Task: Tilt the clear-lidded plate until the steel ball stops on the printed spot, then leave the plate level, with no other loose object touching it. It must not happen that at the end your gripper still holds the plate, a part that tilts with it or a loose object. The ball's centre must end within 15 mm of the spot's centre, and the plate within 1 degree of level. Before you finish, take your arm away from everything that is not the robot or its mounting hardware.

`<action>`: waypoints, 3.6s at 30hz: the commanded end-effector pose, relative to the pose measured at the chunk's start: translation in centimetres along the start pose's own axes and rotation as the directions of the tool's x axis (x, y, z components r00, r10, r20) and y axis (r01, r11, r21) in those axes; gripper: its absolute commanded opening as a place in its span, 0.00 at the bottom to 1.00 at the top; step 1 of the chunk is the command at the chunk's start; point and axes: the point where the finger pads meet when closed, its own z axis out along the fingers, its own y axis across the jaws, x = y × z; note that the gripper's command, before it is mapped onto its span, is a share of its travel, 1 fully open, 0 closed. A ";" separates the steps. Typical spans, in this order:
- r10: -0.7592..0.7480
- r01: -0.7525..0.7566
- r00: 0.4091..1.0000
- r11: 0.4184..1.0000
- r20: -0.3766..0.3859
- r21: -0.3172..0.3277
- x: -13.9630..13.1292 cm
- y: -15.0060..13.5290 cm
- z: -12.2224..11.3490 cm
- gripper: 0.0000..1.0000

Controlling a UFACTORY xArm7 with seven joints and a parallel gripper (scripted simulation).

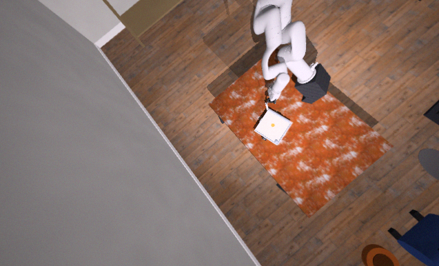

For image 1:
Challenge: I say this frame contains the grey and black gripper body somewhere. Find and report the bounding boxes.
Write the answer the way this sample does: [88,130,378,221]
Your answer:
[268,84,281,101]

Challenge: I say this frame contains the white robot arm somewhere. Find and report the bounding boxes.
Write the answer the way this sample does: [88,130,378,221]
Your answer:
[253,0,318,94]

